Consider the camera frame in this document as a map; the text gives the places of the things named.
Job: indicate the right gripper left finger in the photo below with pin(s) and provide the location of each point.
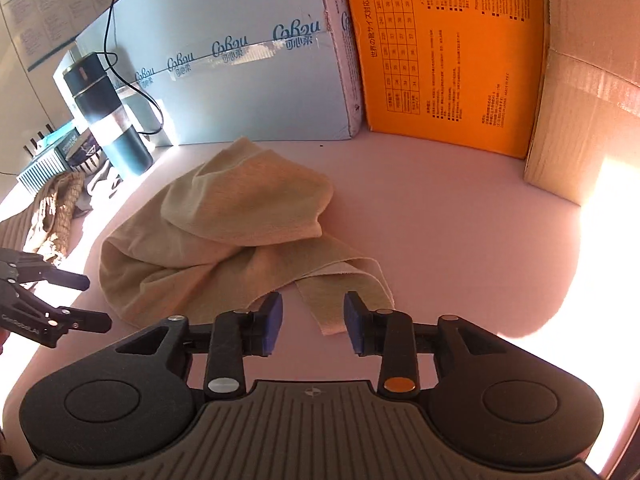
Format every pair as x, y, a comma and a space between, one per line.
237, 334

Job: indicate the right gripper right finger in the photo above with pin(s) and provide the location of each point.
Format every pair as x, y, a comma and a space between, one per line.
389, 334

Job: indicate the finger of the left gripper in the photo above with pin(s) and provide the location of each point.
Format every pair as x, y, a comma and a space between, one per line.
83, 320
67, 277

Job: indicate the beige knit tank top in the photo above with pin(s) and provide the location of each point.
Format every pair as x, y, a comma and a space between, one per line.
227, 233

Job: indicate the small dark product box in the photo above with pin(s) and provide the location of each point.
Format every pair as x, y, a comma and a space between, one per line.
84, 147

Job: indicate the dark teal thermos bottle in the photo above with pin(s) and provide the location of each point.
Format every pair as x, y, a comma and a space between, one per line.
108, 121

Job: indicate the light blue Cabau carton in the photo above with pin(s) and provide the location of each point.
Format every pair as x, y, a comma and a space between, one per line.
203, 71

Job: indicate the orange cardboard box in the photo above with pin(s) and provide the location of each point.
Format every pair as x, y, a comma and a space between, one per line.
464, 72

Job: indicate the brown corrugated cardboard box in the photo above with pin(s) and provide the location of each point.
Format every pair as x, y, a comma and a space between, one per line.
589, 106

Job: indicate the wall notice poster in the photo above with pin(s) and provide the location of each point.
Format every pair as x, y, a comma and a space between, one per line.
40, 28

